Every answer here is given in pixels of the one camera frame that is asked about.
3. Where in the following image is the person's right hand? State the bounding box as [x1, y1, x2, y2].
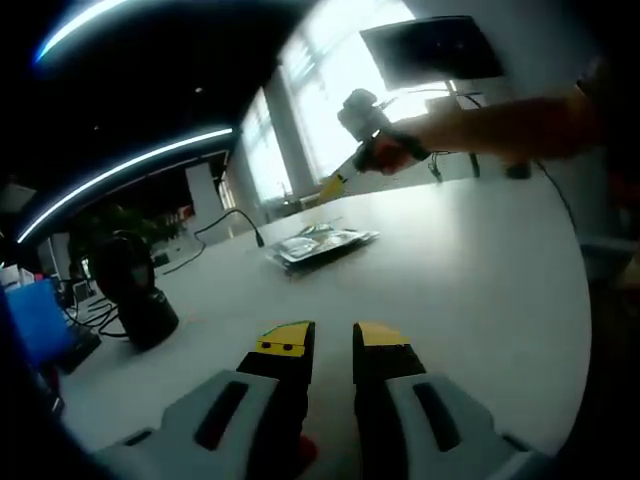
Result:
[368, 132, 430, 177]

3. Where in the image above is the black flat box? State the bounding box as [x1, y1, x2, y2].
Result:
[57, 324, 103, 375]

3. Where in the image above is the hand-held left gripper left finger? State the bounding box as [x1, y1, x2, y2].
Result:
[97, 319, 316, 480]

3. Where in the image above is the white square pillar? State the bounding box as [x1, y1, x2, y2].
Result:
[185, 162, 229, 236]

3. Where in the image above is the black wall monitor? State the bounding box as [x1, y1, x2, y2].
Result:
[359, 15, 505, 91]

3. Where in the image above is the stack of sheet goods packets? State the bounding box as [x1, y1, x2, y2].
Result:
[263, 223, 382, 278]

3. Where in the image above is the black table cable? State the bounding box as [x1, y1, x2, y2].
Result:
[59, 279, 126, 341]

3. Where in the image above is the green potted plant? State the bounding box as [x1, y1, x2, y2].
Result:
[69, 204, 176, 261]

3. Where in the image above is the person's left hand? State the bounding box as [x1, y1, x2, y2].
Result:
[298, 433, 320, 466]

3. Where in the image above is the black round barcode scanner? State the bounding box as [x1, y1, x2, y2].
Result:
[89, 230, 180, 351]

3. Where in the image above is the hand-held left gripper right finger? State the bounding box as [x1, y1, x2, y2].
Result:
[352, 321, 536, 480]

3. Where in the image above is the long ceiling light strip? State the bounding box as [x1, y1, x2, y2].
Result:
[33, 0, 132, 64]
[17, 127, 235, 245]

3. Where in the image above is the black gooseneck cable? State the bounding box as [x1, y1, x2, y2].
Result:
[193, 209, 266, 249]

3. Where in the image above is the blue plastic box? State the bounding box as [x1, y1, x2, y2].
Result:
[0, 278, 71, 361]

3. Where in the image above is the white table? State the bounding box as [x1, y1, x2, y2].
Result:
[49, 177, 594, 456]

